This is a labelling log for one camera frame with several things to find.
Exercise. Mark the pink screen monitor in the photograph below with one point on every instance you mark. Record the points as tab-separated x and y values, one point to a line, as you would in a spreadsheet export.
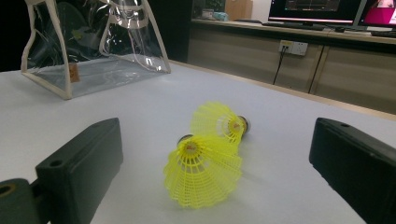
379	14

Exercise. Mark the white table mat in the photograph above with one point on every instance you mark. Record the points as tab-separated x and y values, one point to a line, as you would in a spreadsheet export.
155	102

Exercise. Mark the dark screen monitor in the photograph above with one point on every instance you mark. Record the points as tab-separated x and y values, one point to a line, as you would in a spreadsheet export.
311	9

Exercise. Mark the beige wooden cabinet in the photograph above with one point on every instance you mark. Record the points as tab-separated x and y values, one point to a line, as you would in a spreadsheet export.
243	59

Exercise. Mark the clear bag with beige trim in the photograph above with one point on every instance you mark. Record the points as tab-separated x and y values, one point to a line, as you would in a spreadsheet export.
93	77

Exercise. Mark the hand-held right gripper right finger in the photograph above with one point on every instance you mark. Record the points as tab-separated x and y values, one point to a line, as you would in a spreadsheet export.
361	161

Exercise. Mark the brown cardboard box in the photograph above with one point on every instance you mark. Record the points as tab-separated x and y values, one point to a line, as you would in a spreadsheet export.
239	9

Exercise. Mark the teal packet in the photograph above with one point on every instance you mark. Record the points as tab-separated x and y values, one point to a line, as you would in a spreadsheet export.
221	16

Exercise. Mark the yellow plastic shuttlecock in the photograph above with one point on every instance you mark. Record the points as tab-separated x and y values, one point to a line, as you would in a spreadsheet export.
214	119
202	174

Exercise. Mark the black keyboard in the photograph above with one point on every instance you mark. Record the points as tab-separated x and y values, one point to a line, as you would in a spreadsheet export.
292	26

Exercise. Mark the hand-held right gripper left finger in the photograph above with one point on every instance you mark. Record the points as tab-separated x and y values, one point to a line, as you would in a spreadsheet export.
81	168

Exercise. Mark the white wall socket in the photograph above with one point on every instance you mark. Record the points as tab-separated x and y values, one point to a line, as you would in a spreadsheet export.
294	47

